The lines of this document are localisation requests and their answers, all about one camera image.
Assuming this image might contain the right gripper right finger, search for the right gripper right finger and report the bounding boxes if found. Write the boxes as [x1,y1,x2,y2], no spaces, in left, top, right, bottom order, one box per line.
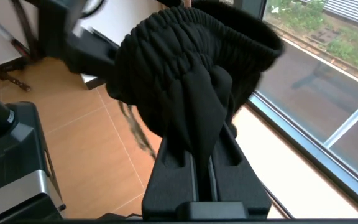
[210,123,273,218]

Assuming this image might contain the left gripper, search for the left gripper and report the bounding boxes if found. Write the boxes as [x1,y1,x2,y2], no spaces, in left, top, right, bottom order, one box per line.
[62,26,121,83]

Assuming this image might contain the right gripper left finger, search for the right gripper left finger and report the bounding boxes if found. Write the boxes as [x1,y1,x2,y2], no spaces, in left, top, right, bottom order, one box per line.
[141,136,199,218]

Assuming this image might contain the black shorts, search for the black shorts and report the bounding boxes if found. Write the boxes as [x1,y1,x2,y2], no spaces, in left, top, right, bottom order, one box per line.
[105,0,286,202]

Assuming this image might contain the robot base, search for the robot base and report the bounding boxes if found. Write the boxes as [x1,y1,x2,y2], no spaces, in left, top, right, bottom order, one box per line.
[0,92,67,224]

